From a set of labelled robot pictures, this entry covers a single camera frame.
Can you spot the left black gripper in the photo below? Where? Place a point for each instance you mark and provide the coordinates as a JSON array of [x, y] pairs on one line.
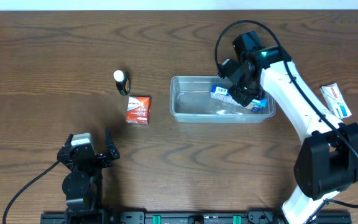
[[89, 156]]

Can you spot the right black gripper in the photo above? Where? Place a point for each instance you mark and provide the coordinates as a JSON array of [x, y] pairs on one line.
[[242, 94]]

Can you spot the blue Kool Fever box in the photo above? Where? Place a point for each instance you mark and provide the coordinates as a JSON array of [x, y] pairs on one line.
[[222, 94]]

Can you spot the white Panadol packet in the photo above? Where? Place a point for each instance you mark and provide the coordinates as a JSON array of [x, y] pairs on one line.
[[335, 101]]

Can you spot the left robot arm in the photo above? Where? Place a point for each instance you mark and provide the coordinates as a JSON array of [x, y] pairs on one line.
[[83, 187]]

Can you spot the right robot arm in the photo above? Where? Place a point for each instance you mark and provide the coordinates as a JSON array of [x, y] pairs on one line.
[[327, 163]]

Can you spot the clear plastic container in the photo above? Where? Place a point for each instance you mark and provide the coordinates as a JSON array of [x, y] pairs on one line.
[[190, 102]]

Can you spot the red medicine box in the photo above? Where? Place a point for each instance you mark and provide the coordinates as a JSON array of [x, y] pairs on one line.
[[138, 109]]

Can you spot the small black white-capped bottle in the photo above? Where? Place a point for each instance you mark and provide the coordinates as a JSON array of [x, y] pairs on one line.
[[122, 82]]

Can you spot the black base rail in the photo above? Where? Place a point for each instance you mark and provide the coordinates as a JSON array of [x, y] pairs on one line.
[[250, 217]]

